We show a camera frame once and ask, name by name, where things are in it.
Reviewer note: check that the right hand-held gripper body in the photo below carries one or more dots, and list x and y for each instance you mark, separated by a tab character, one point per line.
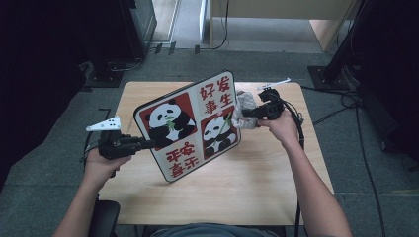
273	108

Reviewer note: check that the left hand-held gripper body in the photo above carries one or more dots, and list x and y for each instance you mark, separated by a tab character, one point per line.
117	146

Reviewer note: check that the grey cloth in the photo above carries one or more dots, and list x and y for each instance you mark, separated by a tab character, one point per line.
243	100

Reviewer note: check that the panda picture board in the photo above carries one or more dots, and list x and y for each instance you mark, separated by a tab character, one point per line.
178	125

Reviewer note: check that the person's right hand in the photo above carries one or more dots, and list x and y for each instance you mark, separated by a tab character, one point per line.
283	130

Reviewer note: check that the person's left hand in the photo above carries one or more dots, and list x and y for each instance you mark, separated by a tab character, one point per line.
97	171

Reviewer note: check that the black metal stand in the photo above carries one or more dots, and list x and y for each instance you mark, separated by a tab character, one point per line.
329	79

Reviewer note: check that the black stand base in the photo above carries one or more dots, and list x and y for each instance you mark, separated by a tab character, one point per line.
102	77

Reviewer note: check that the black chair armrest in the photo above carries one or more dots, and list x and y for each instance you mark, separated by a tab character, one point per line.
105	219

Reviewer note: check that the small black floor block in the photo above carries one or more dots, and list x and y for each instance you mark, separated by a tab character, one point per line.
158	48
197	49
172	48

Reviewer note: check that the light wooden cabinet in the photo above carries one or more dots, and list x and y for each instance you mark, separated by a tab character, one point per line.
280	8

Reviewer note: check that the person's blue-grey shirt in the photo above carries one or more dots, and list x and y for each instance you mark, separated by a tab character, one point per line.
210	231

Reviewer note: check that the dark glass-front cabinet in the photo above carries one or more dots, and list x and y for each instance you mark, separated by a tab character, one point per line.
145	19

